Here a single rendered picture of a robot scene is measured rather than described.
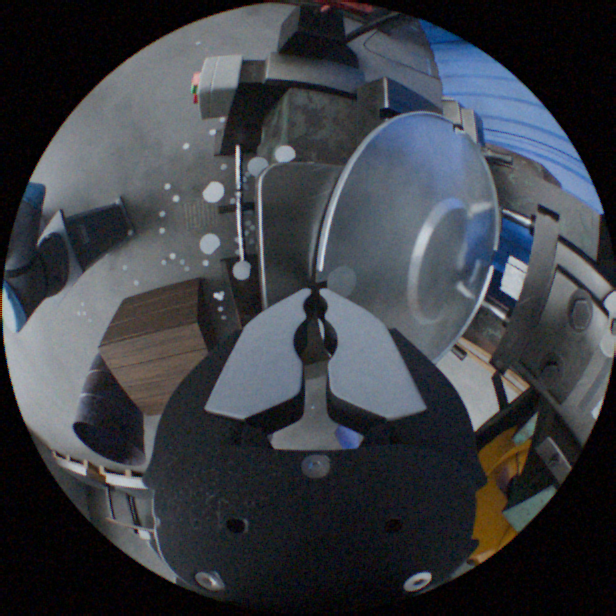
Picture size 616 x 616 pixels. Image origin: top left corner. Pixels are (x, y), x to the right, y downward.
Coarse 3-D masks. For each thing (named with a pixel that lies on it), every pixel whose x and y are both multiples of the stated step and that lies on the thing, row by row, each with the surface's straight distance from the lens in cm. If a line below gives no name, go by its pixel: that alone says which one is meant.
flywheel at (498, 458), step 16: (512, 432) 63; (496, 448) 57; (512, 448) 61; (528, 448) 72; (496, 464) 58; (512, 464) 65; (496, 480) 59; (480, 496) 55; (496, 496) 59; (480, 512) 55; (496, 512) 59; (480, 528) 56; (496, 528) 60; (512, 528) 62; (480, 544) 57; (496, 544) 62; (480, 560) 61
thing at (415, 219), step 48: (384, 144) 15; (432, 144) 19; (336, 192) 12; (384, 192) 14; (432, 192) 18; (480, 192) 28; (336, 240) 13; (384, 240) 15; (432, 240) 18; (480, 240) 29; (384, 288) 16; (432, 288) 20; (480, 288) 35; (432, 336) 27
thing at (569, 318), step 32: (576, 256) 24; (576, 288) 21; (608, 288) 25; (544, 320) 21; (576, 320) 20; (608, 320) 22; (544, 352) 22; (576, 352) 22; (608, 352) 25; (544, 384) 22; (576, 384) 24; (576, 416) 29
